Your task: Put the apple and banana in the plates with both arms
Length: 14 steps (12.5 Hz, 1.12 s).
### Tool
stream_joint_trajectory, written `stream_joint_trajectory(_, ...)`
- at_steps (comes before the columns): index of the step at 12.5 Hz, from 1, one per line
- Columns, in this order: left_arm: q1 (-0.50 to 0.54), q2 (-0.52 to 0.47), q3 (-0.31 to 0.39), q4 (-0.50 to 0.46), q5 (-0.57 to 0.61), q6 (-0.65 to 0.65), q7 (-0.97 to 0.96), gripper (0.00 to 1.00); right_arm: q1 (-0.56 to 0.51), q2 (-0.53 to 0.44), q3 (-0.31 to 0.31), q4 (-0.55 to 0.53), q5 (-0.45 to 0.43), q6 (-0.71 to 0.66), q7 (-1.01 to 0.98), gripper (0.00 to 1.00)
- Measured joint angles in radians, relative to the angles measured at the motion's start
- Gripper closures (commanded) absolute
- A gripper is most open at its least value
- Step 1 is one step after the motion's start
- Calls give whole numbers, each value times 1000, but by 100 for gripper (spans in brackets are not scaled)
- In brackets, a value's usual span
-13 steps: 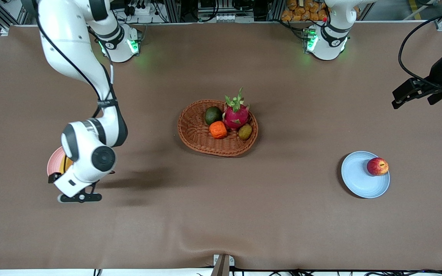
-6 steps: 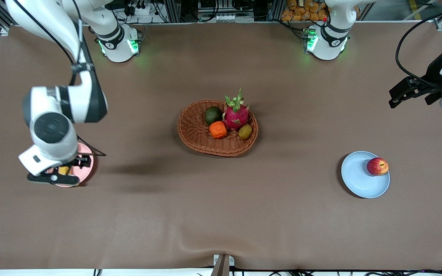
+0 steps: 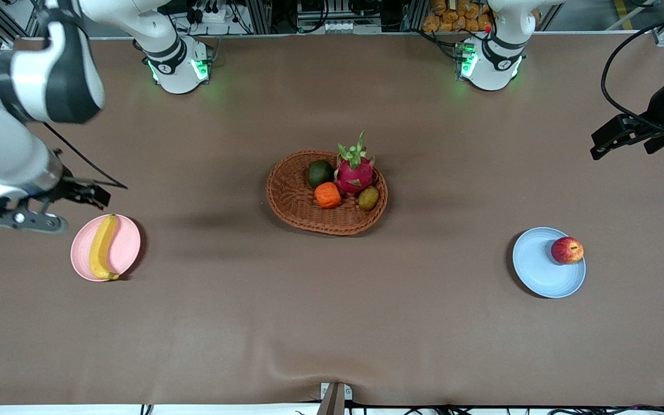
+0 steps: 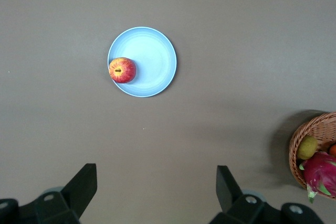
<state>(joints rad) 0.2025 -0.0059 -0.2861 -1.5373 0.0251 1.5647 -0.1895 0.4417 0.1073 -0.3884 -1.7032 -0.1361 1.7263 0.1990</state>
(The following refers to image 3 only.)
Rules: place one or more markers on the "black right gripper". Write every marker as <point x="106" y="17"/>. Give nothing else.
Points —
<point x="70" y="189"/>

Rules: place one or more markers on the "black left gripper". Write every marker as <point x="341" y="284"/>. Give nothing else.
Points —
<point x="658" y="113"/>

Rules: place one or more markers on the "yellow banana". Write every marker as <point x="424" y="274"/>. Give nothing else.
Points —
<point x="101" y="248"/>

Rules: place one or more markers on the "red yellow apple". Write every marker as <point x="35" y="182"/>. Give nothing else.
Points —
<point x="567" y="251"/>

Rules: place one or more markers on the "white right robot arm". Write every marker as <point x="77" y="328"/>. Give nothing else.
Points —
<point x="21" y="80"/>

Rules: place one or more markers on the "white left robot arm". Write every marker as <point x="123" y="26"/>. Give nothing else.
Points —
<point x="496" y="60"/>

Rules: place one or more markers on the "pink plate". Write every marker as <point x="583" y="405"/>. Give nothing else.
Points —
<point x="127" y="248"/>

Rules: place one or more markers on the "light blue plate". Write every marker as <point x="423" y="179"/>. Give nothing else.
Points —
<point x="536" y="265"/>

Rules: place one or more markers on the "brown wicker basket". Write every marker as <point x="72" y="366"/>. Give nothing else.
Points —
<point x="291" y="199"/>

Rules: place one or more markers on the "bag of orange snacks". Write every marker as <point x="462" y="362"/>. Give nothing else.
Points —
<point x="453" y="17"/>

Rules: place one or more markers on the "white power strip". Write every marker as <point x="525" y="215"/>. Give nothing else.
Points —
<point x="214" y="12"/>

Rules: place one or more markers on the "dark green avocado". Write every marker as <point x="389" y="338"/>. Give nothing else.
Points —
<point x="320" y="174"/>

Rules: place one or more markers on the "orange fruit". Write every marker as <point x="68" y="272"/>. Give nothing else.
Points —
<point x="327" y="195"/>

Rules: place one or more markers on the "olive green kiwi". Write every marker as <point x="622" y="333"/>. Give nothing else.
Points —
<point x="368" y="198"/>

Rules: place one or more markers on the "pink dragon fruit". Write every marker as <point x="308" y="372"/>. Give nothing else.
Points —
<point x="355" y="176"/>

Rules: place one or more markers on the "brown table cloth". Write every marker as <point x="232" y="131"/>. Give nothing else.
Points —
<point x="332" y="323"/>

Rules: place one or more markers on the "white electronics box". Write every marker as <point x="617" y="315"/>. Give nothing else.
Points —
<point x="338" y="24"/>

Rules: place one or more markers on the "metal camera bracket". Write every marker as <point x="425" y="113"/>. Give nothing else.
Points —
<point x="335" y="397"/>

